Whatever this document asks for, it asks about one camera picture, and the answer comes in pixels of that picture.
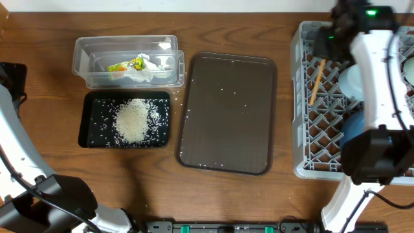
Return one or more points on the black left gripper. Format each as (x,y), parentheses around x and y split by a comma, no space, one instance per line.
(13,74)

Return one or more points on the pile of white rice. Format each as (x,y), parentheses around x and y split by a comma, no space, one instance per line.
(135,121)

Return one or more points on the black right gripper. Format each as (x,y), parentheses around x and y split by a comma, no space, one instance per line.
(320,50)

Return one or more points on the brown serving tray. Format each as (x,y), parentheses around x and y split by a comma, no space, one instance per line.
(229,110)

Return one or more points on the grey dishwasher rack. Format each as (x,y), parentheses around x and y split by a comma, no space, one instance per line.
(316,130)

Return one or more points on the clear plastic bin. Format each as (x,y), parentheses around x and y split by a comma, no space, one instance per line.
(93,55)

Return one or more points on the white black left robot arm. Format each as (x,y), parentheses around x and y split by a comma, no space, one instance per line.
(36,198)

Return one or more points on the wooden chopstick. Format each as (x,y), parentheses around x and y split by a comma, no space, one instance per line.
(317,82)

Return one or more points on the black tray bin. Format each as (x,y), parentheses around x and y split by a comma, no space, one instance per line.
(99,110)

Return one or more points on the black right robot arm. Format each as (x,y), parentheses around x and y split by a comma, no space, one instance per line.
(368,35)

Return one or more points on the yellow green wrapper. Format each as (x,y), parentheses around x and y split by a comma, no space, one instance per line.
(119,68)

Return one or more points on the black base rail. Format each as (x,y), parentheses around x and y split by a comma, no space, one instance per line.
(284,227)

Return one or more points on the dark blue plate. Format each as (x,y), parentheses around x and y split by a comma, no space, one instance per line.
(352,127)

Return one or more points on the light blue bowl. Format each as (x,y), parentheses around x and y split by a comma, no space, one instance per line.
(350,83)

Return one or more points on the white tissue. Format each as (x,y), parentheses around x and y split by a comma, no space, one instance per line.
(150,71)

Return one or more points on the mint green bowl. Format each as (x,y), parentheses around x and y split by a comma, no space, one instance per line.
(408,70)

